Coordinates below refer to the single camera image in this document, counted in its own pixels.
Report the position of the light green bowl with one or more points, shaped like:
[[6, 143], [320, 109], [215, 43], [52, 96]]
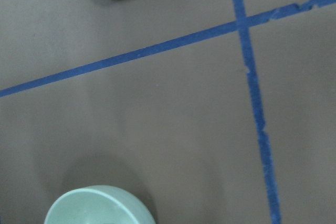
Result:
[[98, 204]]

